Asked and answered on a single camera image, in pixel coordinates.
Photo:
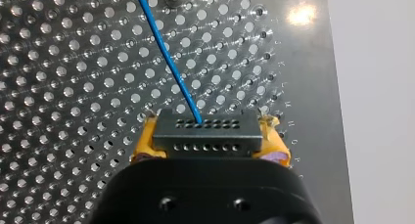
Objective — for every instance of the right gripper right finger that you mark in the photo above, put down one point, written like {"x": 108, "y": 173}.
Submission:
{"x": 275, "y": 149}

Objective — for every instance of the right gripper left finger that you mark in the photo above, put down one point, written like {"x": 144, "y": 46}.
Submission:
{"x": 145, "y": 149}

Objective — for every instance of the grey board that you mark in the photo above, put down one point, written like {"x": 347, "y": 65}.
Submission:
{"x": 378, "y": 103}

